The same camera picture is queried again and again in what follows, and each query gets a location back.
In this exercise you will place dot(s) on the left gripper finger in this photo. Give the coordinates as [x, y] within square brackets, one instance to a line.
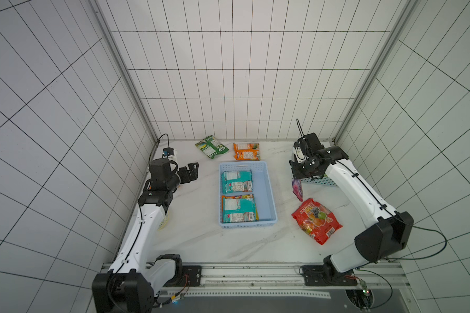
[193, 167]
[191, 175]

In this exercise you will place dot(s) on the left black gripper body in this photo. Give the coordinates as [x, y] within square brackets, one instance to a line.
[181, 177]

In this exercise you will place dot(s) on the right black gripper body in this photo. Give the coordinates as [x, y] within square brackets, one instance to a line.
[303, 170]

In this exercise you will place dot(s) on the purple Fox's berries candy bag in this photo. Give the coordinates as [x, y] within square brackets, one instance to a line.
[297, 189]

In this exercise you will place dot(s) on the teal candy bag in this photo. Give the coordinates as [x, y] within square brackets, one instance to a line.
[236, 181]
[238, 210]

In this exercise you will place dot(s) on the orange Fox's fruits candy bag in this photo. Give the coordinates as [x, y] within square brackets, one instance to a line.
[244, 196]

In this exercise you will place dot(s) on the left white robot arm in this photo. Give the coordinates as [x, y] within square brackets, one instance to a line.
[132, 284]

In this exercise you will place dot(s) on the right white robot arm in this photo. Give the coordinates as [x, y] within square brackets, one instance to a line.
[387, 231]

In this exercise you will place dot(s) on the small teal vegetable basket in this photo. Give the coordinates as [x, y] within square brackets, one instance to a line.
[317, 181]

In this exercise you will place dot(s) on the large light blue basket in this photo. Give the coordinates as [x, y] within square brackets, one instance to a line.
[262, 191]

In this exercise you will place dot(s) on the green Fox's candy bag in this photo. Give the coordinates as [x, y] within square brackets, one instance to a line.
[211, 147]

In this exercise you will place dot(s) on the orange candy bag back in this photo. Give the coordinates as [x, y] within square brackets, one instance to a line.
[246, 151]

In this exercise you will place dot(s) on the red gummy candy bag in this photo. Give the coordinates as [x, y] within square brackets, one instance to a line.
[317, 221]

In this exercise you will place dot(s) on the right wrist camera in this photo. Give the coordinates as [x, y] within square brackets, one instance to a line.
[299, 150]

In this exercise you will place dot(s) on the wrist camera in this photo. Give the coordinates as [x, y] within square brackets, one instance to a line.
[299, 150]
[169, 153]

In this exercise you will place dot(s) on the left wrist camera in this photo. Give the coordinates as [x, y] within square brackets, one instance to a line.
[169, 153]

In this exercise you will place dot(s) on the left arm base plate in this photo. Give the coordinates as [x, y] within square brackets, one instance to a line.
[191, 276]

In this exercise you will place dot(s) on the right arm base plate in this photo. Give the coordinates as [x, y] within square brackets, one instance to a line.
[324, 276]

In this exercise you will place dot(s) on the aluminium mounting rail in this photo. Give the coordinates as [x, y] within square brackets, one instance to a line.
[284, 280]

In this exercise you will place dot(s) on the wiring bundle under rail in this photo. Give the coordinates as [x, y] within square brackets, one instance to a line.
[168, 299]

